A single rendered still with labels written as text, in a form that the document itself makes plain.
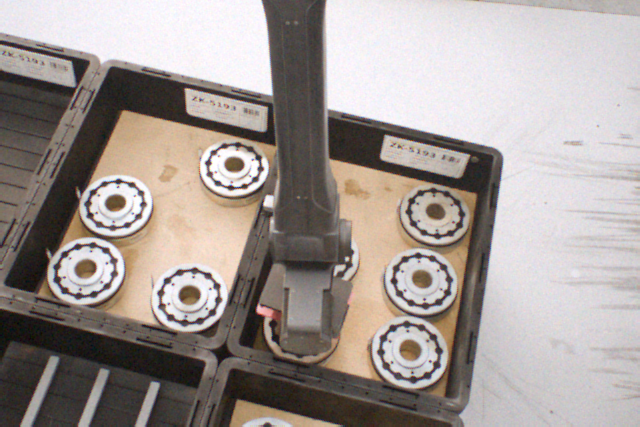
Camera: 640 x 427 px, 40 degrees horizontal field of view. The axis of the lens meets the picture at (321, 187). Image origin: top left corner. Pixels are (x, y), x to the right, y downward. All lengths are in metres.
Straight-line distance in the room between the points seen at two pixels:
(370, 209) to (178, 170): 0.29
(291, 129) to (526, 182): 0.82
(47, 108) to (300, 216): 0.65
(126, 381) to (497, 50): 0.95
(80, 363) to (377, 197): 0.48
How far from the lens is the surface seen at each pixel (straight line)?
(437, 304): 1.20
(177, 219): 1.27
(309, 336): 0.93
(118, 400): 1.17
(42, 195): 1.20
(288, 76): 0.74
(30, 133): 1.39
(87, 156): 1.31
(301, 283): 0.94
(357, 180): 1.32
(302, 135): 0.79
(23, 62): 1.40
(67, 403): 1.18
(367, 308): 1.22
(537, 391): 1.37
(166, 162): 1.33
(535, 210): 1.51
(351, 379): 1.07
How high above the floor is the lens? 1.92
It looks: 57 degrees down
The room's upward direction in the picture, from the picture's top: 8 degrees clockwise
